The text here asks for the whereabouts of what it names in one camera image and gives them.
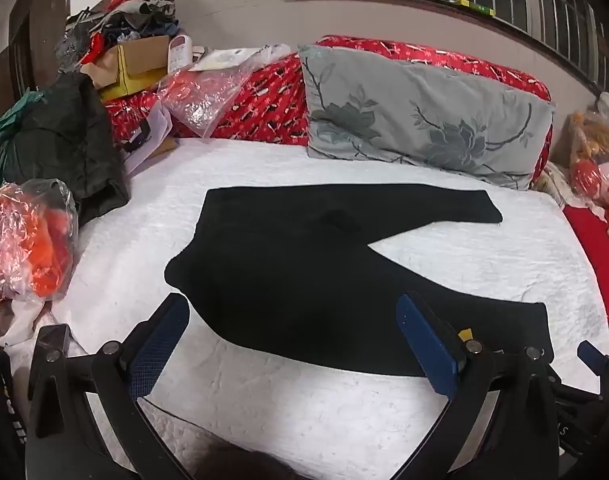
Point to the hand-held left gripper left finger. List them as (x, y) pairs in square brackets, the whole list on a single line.
[(159, 340)]

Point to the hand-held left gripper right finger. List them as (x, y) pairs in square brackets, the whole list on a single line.
[(427, 345)]

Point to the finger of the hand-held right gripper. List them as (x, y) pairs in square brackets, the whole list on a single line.
[(590, 352)]

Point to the black pants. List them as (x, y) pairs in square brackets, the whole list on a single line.
[(294, 270)]

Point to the white quilted bed cover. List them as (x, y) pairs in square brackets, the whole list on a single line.
[(484, 260)]

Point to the red cloth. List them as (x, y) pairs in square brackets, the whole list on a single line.
[(594, 245)]

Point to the white cloth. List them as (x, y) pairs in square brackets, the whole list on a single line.
[(22, 320)]

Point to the orange cloth in plastic bag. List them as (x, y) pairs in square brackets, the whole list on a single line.
[(34, 245)]

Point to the stuffed toy in plastic bag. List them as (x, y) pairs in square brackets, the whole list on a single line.
[(594, 170)]

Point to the white paper sheets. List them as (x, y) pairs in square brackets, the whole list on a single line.
[(157, 127)]

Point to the dark green jacket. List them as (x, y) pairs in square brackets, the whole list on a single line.
[(69, 145)]

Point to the grey floral pillow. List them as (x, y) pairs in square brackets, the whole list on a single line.
[(409, 110)]

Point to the clear plastic bag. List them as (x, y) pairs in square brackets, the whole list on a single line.
[(204, 100)]

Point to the red patterned quilt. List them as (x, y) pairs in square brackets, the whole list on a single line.
[(269, 100)]

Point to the brown cardboard box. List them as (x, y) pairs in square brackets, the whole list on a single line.
[(139, 55)]

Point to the white paper packet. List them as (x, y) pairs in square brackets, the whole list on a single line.
[(219, 59)]

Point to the white pink bottle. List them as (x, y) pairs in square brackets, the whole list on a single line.
[(179, 52)]

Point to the pile of mixed clothes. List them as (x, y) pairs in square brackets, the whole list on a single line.
[(134, 15)]

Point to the yellow green box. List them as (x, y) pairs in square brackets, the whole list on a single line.
[(477, 6)]

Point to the dark wooden wardrobe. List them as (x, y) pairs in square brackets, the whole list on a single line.
[(44, 10)]

